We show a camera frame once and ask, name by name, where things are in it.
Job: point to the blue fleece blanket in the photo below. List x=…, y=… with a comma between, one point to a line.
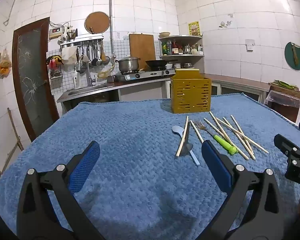
x=115, y=135

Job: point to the steel gas stove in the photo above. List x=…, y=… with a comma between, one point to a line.
x=150, y=75

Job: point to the cream bowl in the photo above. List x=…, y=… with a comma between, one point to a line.
x=164, y=34

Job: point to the wooden spatula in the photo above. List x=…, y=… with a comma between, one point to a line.
x=105, y=59

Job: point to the green round board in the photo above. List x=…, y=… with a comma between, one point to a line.
x=288, y=55

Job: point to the small metal cup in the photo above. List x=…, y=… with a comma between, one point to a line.
x=110, y=79

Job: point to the black wok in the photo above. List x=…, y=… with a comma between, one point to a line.
x=157, y=63

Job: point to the kitchen counter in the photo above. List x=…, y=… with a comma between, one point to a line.
x=140, y=82

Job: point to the light blue spoon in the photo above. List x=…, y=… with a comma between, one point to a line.
x=177, y=130

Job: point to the corner wall shelf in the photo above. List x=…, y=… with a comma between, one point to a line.
x=182, y=36

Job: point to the grey wall pipe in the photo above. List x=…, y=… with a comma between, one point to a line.
x=111, y=10

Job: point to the red and yellow gloves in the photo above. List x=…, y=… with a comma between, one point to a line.
x=55, y=61

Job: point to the orange plastic bag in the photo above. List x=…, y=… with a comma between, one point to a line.
x=4, y=66

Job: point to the yellow slotted utensil holder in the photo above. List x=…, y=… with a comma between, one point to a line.
x=190, y=97

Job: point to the white cloth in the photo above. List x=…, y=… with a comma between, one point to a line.
x=68, y=55

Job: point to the white bottle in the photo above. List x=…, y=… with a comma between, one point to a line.
x=75, y=82

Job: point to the steel pot with lid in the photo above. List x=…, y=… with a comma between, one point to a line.
x=127, y=65

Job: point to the metal utensil rack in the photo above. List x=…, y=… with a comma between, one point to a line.
x=85, y=38

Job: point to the white wall hook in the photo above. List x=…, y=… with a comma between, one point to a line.
x=222, y=25

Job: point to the yellow wall poster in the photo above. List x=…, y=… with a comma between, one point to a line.
x=193, y=28

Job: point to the metal cutlery cup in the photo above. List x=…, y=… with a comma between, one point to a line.
x=72, y=36

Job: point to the white wall socket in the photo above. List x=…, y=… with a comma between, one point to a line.
x=250, y=45

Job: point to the green vegetables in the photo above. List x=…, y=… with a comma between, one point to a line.
x=285, y=84

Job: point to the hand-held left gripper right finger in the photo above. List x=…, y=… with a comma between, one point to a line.
x=215, y=165

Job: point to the brown door with frosted glass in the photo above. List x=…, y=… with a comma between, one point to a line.
x=31, y=80

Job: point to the side table with plastic cover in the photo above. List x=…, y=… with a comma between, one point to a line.
x=285, y=105

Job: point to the green bottle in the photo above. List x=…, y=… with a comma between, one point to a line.
x=164, y=48

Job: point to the red sauce bottle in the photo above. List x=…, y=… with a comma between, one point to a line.
x=175, y=48

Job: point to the dark metal spoon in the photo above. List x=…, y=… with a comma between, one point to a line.
x=187, y=147

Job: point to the wooden stick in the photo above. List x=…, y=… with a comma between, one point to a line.
x=13, y=127

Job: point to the cream power box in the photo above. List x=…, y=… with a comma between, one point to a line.
x=55, y=30

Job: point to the metal ladle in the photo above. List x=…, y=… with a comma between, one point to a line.
x=99, y=61

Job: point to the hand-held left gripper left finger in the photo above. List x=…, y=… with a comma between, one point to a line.
x=86, y=165

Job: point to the dark sauce bottle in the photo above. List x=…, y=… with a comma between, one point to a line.
x=169, y=48

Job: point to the wooden cutting board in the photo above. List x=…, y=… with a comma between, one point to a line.
x=142, y=47

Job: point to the metal faucet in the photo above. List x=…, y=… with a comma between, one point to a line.
x=89, y=77

